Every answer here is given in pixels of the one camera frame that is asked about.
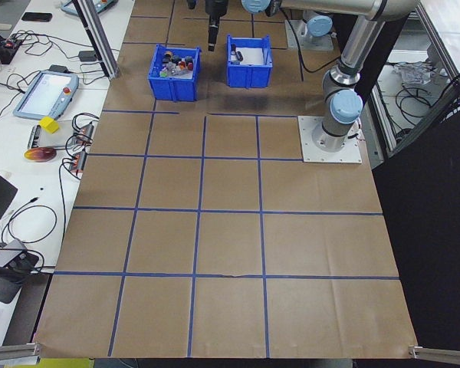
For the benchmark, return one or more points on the blue plastic capacitor bin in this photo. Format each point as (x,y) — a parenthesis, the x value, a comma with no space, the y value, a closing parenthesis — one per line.
(249,76)

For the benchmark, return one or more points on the blue plastic button bin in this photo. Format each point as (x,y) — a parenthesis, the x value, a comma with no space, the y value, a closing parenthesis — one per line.
(172,90)

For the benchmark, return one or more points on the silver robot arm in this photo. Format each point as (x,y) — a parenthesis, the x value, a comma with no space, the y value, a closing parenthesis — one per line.
(319,26)
(362,42)

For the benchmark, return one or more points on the teach pendant with red button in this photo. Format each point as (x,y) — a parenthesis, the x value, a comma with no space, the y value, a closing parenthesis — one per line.
(88,4)

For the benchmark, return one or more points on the dark grey adapter box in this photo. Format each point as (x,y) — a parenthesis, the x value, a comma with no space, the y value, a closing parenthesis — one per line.
(59,69)

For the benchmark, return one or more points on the silver metal box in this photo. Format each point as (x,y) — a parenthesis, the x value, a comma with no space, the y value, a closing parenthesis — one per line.
(34,138)

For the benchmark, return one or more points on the black cylindrical capacitor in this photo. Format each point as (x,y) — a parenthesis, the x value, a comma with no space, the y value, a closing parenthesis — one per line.
(239,56)

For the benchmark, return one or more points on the white foam bin liner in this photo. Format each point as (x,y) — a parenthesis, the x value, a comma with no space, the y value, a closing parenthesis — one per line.
(255,55)

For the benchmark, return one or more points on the black power adapter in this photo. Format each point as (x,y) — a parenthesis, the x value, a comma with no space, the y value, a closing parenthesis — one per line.
(88,56)

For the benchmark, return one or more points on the grey usb hub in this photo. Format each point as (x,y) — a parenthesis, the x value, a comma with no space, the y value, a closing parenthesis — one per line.
(77,163)
(85,130)

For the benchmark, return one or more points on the black smartphone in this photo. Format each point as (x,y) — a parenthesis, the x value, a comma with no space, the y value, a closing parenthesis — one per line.
(36,16)

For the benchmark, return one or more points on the teach pendant with screen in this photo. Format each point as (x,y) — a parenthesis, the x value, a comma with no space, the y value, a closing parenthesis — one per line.
(46,94)

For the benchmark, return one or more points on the yellow block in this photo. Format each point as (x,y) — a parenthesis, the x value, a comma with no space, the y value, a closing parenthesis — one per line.
(48,125)

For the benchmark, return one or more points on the black electronics cluster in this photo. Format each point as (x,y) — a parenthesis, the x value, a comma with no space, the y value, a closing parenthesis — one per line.
(2,50)

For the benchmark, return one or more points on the crumpled white cloth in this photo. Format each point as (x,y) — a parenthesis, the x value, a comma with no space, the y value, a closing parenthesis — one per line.
(414,71)

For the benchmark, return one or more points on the aluminium extrusion bar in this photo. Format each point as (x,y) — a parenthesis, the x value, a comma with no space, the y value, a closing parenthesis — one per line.
(442,352)
(11,350)

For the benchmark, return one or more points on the orange silver head switch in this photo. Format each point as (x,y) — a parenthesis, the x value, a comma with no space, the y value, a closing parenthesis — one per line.
(183,71)

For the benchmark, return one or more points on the yellow push button switch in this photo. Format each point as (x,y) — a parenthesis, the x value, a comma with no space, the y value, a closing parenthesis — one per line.
(169,53)

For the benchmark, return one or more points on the silver head white switch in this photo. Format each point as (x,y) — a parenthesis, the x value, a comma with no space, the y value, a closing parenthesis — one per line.
(172,68)

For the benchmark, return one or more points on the green push button switch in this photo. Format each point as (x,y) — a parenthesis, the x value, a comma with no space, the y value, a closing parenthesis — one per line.
(162,71)

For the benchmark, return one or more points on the white square base plate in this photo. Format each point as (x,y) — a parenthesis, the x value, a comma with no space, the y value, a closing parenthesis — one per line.
(291,38)
(310,153)

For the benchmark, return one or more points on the aluminium extrusion post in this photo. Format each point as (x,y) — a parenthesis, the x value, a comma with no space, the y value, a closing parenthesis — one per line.
(96,38)

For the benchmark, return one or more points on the aluminium frame bar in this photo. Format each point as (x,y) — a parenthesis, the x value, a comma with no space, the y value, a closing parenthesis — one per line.
(425,119)
(437,50)

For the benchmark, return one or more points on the black frame cover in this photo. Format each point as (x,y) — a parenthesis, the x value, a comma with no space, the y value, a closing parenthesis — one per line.
(425,249)

